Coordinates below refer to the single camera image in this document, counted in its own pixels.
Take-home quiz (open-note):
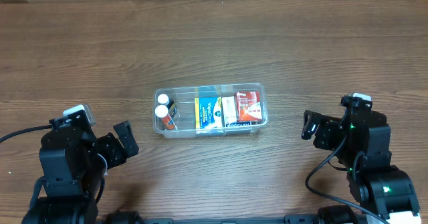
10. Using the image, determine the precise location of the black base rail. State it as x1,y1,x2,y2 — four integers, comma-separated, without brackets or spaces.
106,210,355,224

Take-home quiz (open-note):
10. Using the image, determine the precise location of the red white packet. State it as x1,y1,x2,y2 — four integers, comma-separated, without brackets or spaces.
235,91,263,122

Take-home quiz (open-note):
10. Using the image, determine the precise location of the blue yellow VapoDrops box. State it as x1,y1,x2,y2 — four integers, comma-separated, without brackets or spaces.
195,97,223,129

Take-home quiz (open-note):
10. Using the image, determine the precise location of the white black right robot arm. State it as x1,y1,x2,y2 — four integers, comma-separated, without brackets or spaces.
300,93,421,223

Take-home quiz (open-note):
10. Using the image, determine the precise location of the clear plastic container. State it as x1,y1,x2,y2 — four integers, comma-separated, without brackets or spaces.
153,83,268,138

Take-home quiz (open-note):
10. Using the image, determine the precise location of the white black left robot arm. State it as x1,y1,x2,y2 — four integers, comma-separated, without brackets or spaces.
22,104,139,224

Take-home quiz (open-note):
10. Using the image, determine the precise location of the white Hansaplast plaster box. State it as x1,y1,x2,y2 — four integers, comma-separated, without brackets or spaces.
221,96,251,127

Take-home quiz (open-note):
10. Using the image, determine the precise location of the dark bottle white cap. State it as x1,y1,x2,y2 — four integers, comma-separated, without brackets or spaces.
157,94,177,118

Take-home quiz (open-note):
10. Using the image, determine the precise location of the orange bottle white cap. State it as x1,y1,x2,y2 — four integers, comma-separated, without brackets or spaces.
154,105,177,130

